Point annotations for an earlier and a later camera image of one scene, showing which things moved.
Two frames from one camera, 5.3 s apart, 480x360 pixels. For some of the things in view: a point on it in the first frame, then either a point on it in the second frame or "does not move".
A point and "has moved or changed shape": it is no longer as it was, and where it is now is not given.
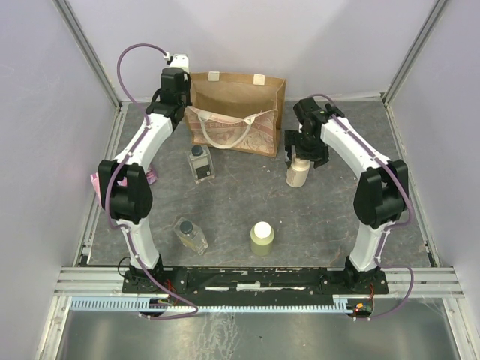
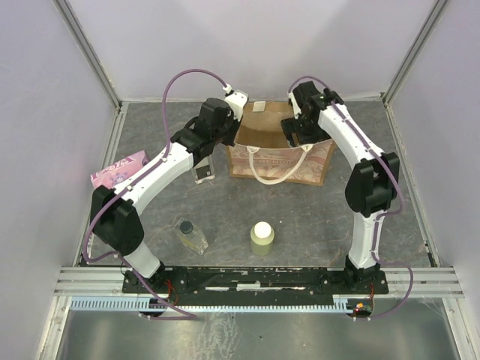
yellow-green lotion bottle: (262, 238) does not move
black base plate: (256, 283) does not move
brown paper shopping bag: (236, 111) has moved or changed shape
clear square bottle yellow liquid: (191, 235) does not move
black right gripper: (320, 155) -> (291, 125)
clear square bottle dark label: (200, 163) does not move
